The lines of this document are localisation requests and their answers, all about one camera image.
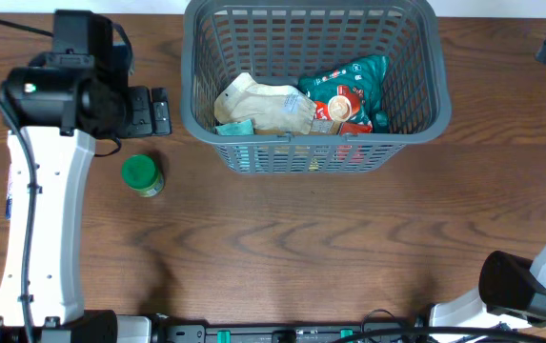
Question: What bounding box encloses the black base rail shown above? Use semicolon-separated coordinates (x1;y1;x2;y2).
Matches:
150;316;410;343

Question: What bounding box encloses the green Nescafe coffee bag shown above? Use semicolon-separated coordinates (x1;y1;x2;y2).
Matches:
297;55;390;133

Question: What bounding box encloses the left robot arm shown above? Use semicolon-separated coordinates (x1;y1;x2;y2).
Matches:
0;10;172;342

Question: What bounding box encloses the teal white wipes packet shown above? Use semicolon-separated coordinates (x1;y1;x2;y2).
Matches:
215;119;254;136

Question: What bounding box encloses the grey plastic basket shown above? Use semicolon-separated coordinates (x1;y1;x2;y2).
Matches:
180;0;452;173

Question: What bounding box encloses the beige brown snack bag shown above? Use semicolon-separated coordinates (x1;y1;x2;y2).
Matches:
213;72;316;134

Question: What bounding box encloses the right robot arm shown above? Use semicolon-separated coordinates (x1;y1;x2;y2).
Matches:
417;245;546;342

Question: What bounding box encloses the green lidded jar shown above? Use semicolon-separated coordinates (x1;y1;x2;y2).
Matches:
121;154;165;197

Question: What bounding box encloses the Kleenex tissue multipack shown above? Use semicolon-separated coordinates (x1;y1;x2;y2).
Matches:
5;163;13;221

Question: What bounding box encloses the orange snack packet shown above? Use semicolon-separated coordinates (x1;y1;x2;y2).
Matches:
308;101;373;135

